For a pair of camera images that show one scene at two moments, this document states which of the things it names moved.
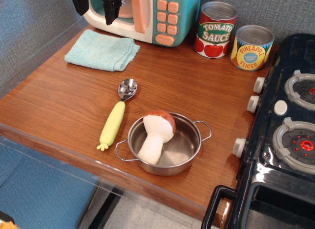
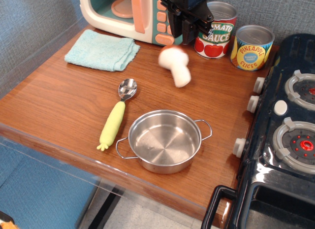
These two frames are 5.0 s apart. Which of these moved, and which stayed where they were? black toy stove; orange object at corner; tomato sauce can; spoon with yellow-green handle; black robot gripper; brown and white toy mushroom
Moved: black robot gripper; brown and white toy mushroom
Stayed: tomato sauce can; black toy stove; orange object at corner; spoon with yellow-green handle
